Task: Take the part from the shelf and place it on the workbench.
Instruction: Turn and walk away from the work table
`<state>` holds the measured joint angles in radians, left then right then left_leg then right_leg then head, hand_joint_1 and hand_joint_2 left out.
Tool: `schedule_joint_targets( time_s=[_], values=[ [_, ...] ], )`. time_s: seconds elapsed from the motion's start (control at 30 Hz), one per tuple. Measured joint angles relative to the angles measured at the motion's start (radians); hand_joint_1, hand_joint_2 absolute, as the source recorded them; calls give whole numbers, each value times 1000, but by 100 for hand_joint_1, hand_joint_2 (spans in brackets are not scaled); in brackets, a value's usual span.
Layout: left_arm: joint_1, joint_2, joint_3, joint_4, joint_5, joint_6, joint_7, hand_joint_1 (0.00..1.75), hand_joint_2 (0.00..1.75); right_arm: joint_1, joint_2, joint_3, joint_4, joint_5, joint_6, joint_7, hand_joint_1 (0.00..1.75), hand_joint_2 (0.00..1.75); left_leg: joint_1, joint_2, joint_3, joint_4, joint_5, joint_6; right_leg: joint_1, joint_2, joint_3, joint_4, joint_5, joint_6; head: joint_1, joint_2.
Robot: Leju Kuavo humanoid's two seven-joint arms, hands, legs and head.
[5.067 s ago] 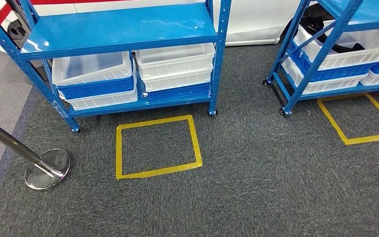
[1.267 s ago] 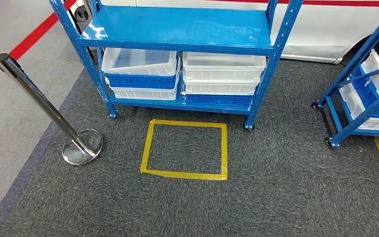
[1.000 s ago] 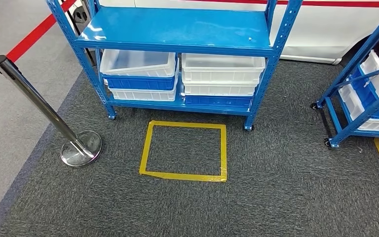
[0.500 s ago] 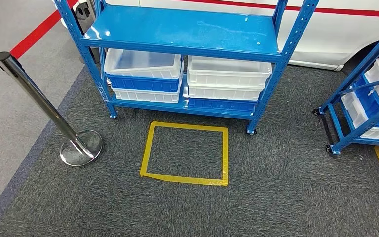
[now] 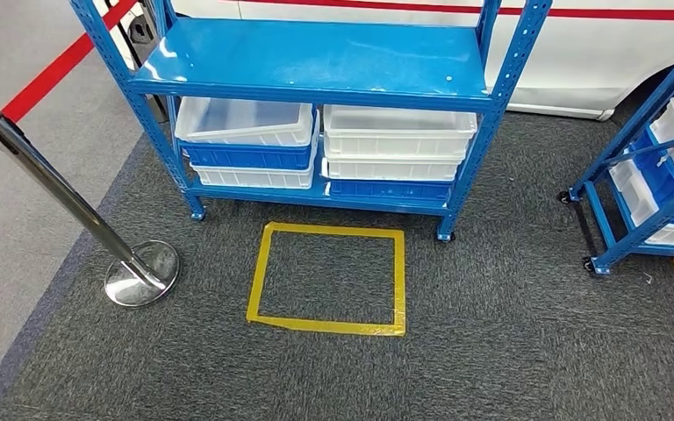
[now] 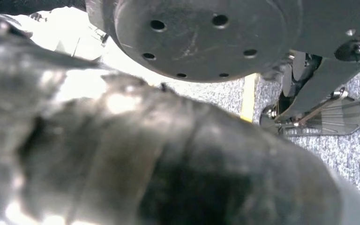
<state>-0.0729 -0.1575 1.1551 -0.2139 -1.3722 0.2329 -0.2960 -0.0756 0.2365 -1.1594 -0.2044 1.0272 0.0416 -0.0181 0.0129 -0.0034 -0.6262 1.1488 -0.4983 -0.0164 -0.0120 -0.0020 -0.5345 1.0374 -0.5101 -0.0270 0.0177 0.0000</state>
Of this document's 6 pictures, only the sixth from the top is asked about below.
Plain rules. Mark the black robot hip disc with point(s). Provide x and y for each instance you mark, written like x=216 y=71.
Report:
x=198 y=40

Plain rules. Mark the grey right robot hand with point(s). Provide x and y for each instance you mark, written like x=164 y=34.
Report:
x=183 y=170

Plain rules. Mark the grey ribbed robot foot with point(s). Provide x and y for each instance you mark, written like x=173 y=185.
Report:
x=338 y=119

